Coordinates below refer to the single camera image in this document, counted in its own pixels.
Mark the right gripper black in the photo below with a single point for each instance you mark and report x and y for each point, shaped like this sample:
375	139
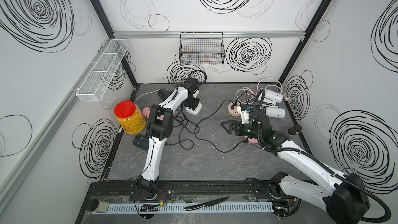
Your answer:
237	125

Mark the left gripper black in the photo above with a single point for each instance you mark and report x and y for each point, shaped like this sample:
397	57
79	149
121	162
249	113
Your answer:
195	104

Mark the round beige power strip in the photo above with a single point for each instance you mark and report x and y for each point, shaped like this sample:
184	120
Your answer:
234	109

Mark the pink hair dryer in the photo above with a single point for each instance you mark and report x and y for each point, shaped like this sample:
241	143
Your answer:
252	140
146	112

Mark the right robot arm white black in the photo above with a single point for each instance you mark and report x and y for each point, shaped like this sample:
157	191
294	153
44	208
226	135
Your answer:
343	196

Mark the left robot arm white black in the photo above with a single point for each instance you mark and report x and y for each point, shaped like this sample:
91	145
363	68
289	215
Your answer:
160	128

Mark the white square power strip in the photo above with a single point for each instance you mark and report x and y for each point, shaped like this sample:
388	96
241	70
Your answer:
195	111

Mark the dark green hair dryer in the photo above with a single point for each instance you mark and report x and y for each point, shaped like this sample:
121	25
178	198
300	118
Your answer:
164	94

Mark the white hair dryer middle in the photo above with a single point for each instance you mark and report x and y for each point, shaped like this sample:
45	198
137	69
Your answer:
275	112

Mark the white hair dryer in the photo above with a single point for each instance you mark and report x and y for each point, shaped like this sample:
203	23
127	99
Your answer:
271	97
275	112

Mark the white hair dryer back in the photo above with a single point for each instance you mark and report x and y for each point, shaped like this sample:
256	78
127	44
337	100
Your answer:
271	97

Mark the jar with red lid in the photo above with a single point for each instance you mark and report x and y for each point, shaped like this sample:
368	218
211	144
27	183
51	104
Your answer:
130	117

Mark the black kitchen knife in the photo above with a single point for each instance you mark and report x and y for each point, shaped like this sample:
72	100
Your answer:
205	204

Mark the white vent strip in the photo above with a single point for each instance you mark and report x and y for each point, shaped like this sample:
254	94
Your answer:
171	208

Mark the tape roll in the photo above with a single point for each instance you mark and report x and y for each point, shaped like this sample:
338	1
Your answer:
97	206

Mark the black wire basket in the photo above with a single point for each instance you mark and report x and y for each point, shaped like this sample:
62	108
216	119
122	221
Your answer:
202	48

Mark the white wire shelf basket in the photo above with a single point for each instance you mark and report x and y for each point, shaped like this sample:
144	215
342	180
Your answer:
103	70

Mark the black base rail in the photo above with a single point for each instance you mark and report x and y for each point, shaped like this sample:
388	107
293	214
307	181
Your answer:
125	190

